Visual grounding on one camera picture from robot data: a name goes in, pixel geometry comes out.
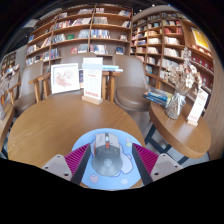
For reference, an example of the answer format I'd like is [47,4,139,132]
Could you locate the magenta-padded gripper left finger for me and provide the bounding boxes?
[41,143,92,185]

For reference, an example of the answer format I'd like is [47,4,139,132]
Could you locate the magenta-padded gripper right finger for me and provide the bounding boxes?
[131,143,184,186]

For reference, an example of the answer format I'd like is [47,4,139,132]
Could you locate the grey computer mouse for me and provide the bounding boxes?
[91,132,122,177]

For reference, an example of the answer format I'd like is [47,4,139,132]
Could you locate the round light blue mouse pad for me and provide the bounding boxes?
[71,128,145,191]

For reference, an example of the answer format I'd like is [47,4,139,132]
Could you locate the glass vase with pale flowers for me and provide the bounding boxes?
[165,47,203,120]

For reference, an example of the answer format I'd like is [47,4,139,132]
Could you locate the stack of books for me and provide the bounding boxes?
[142,87,174,109]

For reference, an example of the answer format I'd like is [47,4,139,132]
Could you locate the brown upholstered wooden armchair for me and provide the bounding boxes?
[13,61,51,116]
[106,54,152,113]
[43,52,109,101]

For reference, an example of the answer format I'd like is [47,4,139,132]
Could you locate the small white sign card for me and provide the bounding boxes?
[186,88,209,127]

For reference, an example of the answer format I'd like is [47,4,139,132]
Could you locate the white sign on wooden base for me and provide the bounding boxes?
[81,57,104,106]

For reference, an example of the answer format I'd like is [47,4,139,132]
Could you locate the white framed floral picture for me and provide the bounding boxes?
[50,62,81,95]

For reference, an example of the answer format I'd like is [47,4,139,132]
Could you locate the dark covered book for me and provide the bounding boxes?
[78,69,85,84]

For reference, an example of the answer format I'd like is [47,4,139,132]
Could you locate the light blue flat books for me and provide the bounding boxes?
[101,64,124,73]

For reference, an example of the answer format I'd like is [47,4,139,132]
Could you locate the small distant bookshelf unit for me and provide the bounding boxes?
[1,51,18,73]

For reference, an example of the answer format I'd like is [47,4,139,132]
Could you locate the tall wooden bookshelf unit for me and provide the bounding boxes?
[130,11,216,101]

